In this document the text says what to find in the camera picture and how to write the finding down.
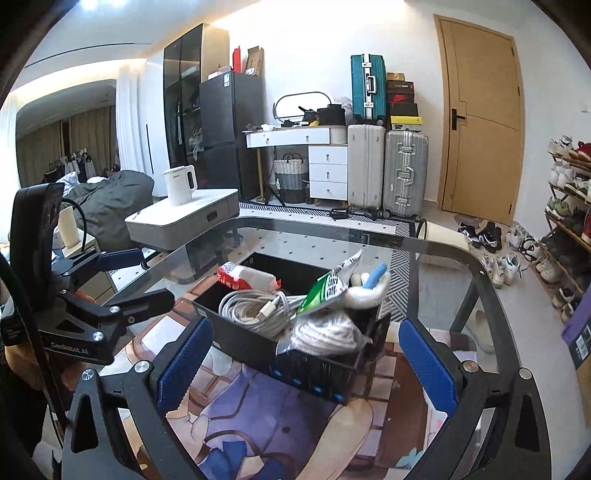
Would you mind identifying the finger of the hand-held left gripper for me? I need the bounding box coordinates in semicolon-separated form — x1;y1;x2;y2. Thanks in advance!
92;290;176;324
60;248;151;278

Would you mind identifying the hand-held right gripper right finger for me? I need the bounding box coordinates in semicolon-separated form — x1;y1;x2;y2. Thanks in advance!
398;318;552;480

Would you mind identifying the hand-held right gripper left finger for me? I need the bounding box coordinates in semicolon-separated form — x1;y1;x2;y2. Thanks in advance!
60;316;215;480

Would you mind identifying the black cardboard box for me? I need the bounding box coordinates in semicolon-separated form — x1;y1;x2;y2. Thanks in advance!
191;251;393;406

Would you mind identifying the white cable bundle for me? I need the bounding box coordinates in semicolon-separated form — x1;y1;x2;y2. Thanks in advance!
218;288;308;337

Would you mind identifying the white plush toy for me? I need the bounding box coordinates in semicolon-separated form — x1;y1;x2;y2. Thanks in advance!
344;263;391;309

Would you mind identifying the red and white packet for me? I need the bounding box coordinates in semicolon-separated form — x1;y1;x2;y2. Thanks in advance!
217;262;281;291

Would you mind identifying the bag of white rope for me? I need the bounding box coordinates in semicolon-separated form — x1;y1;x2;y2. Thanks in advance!
277;309;372;356

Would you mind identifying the green packet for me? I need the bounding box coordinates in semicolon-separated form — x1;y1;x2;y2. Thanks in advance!
294;249;363;319

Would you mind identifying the person's left forearm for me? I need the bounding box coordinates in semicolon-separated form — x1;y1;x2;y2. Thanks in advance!
0;392;61;480

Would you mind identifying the person's left hand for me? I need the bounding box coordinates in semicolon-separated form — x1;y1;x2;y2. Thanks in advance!
2;339;63;398

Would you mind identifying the white slipper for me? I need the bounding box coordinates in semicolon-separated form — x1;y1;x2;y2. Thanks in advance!
464;309;497;354

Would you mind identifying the dark grey beanbag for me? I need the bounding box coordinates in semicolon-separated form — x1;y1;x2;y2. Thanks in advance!
60;170;155;241

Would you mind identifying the white side cabinet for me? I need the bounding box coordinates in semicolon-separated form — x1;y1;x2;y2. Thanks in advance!
124;188;241;245

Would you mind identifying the white electric kettle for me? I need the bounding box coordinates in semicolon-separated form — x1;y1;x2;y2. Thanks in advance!
164;165;198;208

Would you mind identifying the group of shoes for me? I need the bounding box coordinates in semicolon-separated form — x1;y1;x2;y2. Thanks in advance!
455;219;539;289

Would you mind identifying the white curtain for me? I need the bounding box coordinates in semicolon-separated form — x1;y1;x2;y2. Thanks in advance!
115;62;153;176

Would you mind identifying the purple cardboard box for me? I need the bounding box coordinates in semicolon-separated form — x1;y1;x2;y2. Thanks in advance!
561;309;591;430

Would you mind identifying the black refrigerator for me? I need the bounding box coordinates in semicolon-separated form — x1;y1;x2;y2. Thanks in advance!
199;71;266;201

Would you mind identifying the black glass cabinet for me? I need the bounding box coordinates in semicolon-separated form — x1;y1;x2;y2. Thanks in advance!
163;23;230;197

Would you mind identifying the shoe rack with shoes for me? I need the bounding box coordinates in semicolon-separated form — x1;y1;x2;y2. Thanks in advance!
538;136;591;324

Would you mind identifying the woven basket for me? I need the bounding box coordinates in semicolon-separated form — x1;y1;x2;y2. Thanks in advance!
272;154;309;204

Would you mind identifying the silver suitcase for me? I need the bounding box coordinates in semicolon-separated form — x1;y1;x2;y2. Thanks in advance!
382;130;429;220

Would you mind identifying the white suitcase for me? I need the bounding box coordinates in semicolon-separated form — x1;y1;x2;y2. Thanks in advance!
346;124;386;215

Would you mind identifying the white vanity desk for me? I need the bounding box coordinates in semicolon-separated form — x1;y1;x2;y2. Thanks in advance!
244;124;349;204

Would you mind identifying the wooden door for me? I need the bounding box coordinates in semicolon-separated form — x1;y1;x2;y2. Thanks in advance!
433;14;527;227

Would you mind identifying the oval mirror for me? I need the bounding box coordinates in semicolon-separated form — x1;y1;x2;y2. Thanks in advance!
273;90;335;127

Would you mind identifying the brown cardboard box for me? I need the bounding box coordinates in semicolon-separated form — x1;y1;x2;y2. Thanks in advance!
245;46;265;77

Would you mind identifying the black bag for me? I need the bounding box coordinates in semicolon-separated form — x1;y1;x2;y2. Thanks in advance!
316;104;348;126

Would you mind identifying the stack of shoe boxes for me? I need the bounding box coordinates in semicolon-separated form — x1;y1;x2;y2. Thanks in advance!
385;71;423;131

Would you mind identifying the teal suitcase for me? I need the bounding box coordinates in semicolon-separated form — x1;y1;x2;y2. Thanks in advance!
350;54;387;125

